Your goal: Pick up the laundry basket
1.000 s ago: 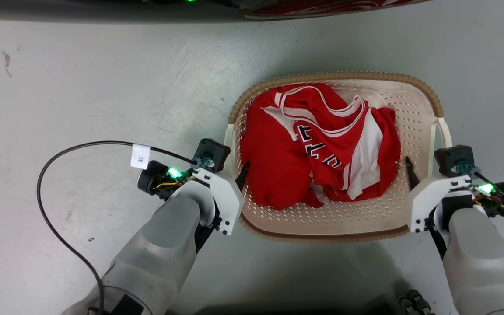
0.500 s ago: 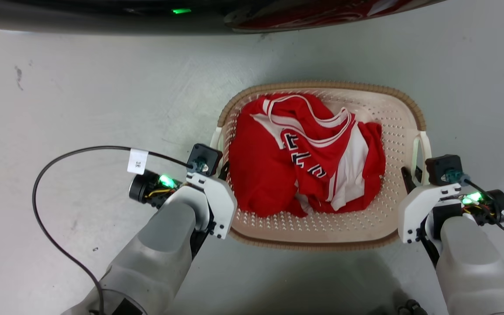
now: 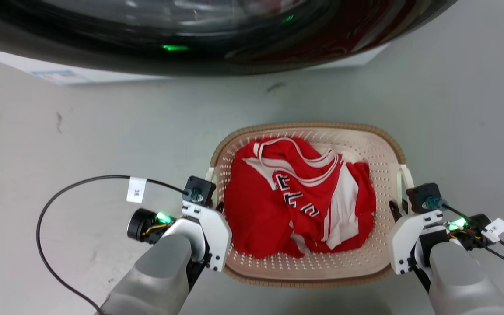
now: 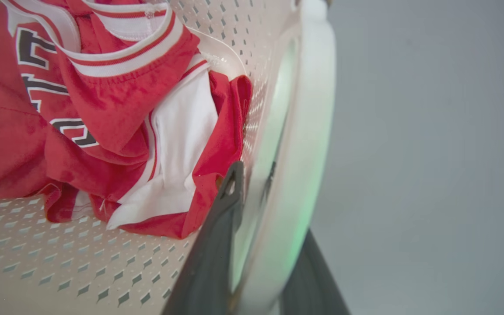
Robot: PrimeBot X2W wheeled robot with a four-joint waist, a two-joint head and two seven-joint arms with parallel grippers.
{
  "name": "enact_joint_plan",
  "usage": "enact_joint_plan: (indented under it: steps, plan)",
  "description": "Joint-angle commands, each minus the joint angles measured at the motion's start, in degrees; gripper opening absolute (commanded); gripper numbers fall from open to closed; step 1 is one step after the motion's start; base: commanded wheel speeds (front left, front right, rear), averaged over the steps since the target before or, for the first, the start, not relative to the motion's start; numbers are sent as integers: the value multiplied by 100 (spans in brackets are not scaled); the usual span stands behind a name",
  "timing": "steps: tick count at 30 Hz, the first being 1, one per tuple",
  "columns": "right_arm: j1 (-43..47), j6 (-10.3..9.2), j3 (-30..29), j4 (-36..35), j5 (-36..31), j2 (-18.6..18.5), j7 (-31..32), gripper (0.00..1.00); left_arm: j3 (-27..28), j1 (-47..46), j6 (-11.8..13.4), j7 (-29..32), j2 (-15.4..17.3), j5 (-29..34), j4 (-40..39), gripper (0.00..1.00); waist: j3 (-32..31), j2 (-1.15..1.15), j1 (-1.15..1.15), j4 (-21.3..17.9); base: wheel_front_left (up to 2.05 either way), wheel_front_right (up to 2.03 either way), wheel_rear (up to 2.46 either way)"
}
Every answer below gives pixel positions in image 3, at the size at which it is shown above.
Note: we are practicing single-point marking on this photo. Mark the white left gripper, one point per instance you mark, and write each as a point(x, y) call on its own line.
point(217, 234)

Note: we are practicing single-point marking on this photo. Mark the blue label sticker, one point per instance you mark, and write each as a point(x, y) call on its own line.
point(61, 76)

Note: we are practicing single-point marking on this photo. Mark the red and white jersey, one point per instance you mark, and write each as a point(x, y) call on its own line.
point(260, 210)

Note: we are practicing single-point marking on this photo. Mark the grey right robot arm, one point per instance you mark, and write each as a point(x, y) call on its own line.
point(462, 280)

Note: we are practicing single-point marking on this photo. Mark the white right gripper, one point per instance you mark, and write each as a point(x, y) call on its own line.
point(403, 240)

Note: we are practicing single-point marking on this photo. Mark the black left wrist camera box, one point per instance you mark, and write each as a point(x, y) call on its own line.
point(200, 187)

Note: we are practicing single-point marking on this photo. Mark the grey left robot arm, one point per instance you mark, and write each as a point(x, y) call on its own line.
point(160, 275)

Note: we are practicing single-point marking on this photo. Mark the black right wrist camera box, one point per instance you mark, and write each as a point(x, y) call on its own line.
point(422, 196)

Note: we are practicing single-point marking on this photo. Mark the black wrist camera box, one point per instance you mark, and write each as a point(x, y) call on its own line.
point(422, 196)
point(200, 187)

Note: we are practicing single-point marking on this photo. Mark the white washing machine body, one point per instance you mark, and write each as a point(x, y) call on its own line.
point(11, 63)

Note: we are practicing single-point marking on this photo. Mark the beige perforated laundry basket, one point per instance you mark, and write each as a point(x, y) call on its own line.
point(379, 148)

